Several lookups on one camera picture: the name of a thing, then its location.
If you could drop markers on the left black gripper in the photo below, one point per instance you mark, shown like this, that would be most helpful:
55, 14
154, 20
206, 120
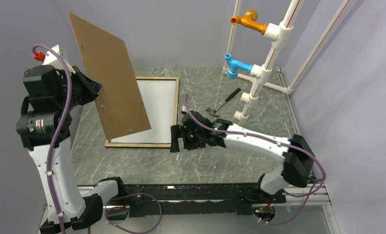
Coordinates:
91, 88

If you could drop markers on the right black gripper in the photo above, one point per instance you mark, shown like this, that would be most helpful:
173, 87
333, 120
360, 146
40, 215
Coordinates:
179, 131

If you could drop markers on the brown backing board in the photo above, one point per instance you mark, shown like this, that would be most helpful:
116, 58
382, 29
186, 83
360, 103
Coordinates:
106, 61

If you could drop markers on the printed photo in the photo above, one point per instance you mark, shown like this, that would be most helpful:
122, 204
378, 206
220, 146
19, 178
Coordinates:
154, 113

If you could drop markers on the wooden picture frame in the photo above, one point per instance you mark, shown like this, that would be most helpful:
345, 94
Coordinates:
147, 113

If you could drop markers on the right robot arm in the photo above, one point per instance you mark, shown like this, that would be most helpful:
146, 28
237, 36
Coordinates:
293, 155

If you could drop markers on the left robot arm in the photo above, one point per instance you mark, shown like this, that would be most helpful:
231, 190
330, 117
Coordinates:
44, 130

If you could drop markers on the blue plastic faucet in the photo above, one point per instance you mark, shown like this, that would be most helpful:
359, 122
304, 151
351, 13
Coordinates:
234, 66

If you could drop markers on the orange plastic faucet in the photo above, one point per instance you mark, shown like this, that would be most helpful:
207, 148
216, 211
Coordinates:
249, 20

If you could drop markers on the white pvc pipe stand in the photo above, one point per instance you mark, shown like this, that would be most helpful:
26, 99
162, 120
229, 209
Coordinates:
278, 35

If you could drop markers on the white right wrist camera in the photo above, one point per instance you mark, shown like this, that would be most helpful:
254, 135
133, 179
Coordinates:
184, 110

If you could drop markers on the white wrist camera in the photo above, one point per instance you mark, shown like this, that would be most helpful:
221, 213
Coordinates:
47, 58
184, 110

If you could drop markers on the black handled hammer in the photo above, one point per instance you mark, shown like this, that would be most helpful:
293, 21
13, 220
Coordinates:
214, 112

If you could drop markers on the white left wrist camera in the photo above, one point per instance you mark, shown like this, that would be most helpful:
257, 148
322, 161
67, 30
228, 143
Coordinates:
47, 58

